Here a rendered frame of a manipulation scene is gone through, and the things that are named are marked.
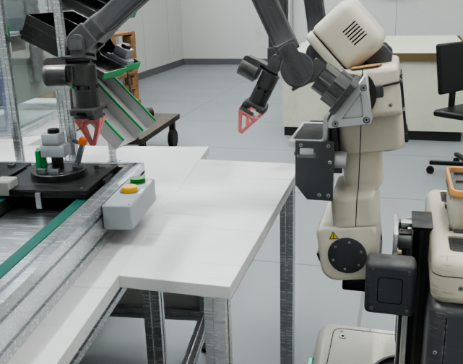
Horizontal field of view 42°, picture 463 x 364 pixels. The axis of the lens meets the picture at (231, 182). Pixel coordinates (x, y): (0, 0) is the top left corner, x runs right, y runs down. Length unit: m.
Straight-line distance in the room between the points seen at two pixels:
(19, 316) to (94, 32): 0.72
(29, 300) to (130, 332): 1.67
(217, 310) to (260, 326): 1.48
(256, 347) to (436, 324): 1.17
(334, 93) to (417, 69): 4.58
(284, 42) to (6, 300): 0.81
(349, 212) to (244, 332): 1.20
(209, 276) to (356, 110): 0.51
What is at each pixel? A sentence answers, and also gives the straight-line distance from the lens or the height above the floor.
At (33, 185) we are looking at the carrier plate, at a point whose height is 0.97.
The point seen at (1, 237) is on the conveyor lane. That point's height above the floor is 0.92.
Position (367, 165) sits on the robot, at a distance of 1.61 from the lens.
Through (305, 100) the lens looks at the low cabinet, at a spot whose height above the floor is 0.37.
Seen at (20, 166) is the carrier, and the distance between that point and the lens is 1.75.
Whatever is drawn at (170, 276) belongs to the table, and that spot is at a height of 0.86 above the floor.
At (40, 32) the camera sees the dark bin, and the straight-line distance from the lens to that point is 1.82.
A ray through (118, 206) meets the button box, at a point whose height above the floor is 0.96.
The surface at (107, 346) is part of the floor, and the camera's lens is 2.67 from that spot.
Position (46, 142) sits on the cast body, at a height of 1.06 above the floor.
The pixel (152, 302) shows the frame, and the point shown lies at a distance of 1.66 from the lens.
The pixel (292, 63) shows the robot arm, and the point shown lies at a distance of 1.38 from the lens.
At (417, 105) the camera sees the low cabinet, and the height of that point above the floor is 0.34.
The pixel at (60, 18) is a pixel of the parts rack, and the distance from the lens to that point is 1.75.
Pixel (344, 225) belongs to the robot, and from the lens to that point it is 1.63.
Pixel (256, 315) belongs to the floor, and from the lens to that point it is 2.81.
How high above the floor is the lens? 1.41
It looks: 18 degrees down
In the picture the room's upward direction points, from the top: 2 degrees counter-clockwise
